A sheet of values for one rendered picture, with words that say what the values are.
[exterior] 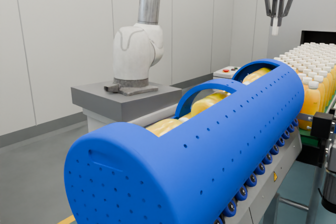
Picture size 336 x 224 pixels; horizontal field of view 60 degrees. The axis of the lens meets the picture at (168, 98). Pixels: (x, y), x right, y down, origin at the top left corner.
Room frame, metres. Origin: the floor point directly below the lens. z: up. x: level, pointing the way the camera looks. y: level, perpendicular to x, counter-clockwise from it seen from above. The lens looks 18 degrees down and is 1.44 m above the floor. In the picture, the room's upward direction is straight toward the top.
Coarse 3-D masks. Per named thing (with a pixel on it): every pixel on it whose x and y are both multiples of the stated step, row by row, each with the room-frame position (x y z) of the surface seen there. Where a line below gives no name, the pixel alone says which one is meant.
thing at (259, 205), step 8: (296, 136) 1.14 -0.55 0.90; (296, 144) 1.11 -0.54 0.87; (288, 152) 1.02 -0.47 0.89; (296, 152) 1.09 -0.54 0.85; (280, 160) 0.93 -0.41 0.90; (288, 160) 0.99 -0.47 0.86; (280, 168) 0.91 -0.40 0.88; (288, 168) 0.98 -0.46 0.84; (272, 176) 0.85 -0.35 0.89; (280, 176) 0.90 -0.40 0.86; (264, 184) 0.78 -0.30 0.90; (272, 184) 0.83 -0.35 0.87; (264, 192) 0.77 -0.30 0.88; (272, 192) 0.81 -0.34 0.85; (256, 200) 0.72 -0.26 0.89; (264, 200) 0.76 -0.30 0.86; (248, 208) 0.67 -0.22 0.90; (256, 208) 0.70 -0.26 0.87; (264, 208) 0.74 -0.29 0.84; (248, 216) 0.66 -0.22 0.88; (256, 216) 0.69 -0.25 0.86
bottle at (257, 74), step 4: (260, 68) 1.10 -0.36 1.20; (264, 68) 1.10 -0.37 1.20; (268, 68) 1.11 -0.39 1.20; (252, 72) 1.05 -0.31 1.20; (256, 72) 1.03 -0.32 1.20; (260, 72) 1.03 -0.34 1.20; (264, 72) 1.05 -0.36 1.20; (248, 76) 0.99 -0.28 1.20; (252, 76) 0.99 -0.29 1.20; (256, 76) 0.99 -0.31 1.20; (260, 76) 1.00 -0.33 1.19; (244, 80) 0.99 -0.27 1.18; (248, 80) 0.98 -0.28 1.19; (252, 80) 0.97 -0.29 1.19
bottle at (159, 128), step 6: (162, 120) 0.58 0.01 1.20; (168, 120) 0.57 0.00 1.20; (174, 120) 0.58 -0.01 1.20; (180, 120) 0.62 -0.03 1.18; (150, 126) 0.54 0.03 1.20; (156, 126) 0.54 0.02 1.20; (162, 126) 0.55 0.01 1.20; (168, 126) 0.55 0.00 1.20; (174, 126) 0.56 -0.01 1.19; (156, 132) 0.52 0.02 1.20; (162, 132) 0.53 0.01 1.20
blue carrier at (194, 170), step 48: (192, 96) 0.84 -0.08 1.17; (240, 96) 0.70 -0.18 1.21; (288, 96) 0.89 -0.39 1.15; (96, 144) 0.44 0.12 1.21; (144, 144) 0.42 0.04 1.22; (192, 144) 0.47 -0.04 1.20; (240, 144) 0.56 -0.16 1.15; (96, 192) 0.45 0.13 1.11; (144, 192) 0.38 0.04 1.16; (192, 192) 0.40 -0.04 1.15
